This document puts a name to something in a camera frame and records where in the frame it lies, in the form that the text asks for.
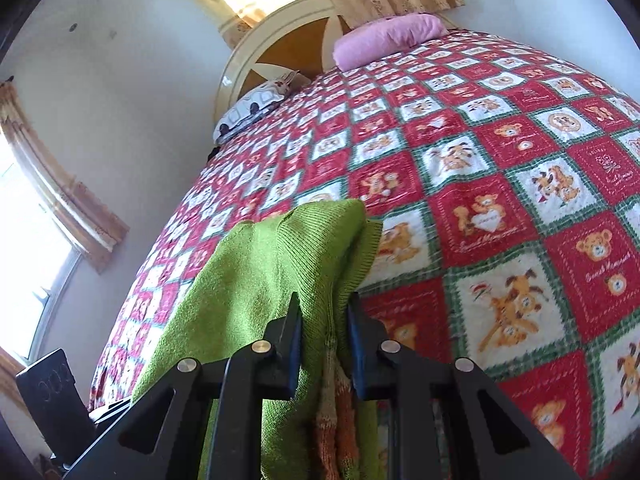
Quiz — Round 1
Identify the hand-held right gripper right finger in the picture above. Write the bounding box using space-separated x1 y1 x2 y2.
347 293 581 480

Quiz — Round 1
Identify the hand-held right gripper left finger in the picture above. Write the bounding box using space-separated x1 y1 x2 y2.
65 292 304 480

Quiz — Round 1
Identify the green orange striped knit sweater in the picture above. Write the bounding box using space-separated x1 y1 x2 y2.
132 199 384 480

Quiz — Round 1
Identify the window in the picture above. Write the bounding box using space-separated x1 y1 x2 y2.
0 130 83 363

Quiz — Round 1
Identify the red printed bear blanket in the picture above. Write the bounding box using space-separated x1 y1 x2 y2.
87 29 640 480

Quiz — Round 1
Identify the white printed pillow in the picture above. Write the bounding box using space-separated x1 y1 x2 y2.
212 71 302 145

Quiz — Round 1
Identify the cream wooden headboard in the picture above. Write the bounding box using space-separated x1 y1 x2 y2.
214 0 461 133

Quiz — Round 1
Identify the pink pillow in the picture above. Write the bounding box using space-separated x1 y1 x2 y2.
332 13 449 72

